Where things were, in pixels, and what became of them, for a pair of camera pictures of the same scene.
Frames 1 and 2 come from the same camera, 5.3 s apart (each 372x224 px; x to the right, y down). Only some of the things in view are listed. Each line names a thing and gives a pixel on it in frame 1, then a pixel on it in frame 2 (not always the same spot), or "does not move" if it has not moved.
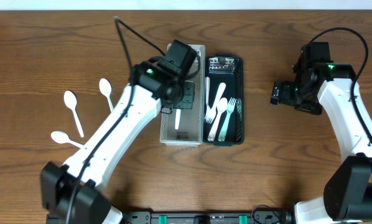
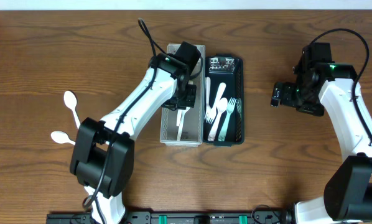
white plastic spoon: x=105 y=88 -> x=180 y=129
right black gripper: x=285 y=94 does not move
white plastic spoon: x=222 y=104 does not move
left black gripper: x=186 y=95 does not move
